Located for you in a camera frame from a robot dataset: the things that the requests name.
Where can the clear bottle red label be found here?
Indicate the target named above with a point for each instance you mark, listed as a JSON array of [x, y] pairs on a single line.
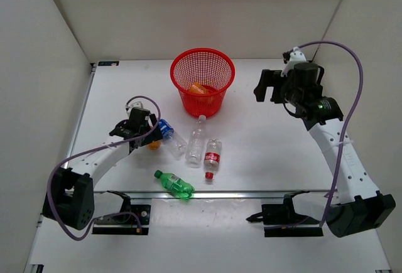
[[212, 158]]

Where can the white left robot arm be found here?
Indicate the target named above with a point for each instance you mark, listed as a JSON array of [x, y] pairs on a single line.
[[70, 199]]

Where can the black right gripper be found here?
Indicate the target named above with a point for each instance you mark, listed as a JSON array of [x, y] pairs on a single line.
[[270, 78]]

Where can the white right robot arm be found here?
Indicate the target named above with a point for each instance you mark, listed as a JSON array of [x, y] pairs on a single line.
[[354, 204]]

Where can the clear bottle blue label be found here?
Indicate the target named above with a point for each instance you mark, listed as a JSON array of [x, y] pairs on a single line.
[[174, 142]]

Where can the black label left table corner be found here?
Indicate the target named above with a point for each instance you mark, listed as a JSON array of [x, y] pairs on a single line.
[[108, 63]]

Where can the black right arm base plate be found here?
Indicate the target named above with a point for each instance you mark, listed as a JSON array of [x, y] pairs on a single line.
[[281, 220]]

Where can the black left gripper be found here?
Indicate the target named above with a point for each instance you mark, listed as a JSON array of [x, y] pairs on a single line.
[[155, 135]]

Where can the crushed orange plastic bottle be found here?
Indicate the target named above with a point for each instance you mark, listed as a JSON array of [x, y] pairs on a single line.
[[199, 89]]

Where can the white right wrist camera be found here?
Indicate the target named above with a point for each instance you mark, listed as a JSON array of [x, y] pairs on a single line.
[[291, 58]]

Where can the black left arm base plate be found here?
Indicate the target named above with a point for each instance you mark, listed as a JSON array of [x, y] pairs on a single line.
[[116, 214]]

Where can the green plastic bottle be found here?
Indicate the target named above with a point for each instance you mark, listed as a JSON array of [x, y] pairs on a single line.
[[175, 185]]

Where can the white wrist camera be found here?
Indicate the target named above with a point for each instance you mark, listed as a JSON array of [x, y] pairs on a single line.
[[291, 58], [133, 105]]

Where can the clear unlabelled plastic bottle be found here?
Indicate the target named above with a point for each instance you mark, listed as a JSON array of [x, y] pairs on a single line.
[[196, 142]]

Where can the orange juice bottle yellow cap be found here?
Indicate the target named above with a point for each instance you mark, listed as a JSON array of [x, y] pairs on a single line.
[[154, 145]]

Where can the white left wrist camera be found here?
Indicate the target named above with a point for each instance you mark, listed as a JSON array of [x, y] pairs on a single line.
[[133, 105]]

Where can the red mesh plastic bin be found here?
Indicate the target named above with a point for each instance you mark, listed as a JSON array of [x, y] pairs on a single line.
[[208, 67]]

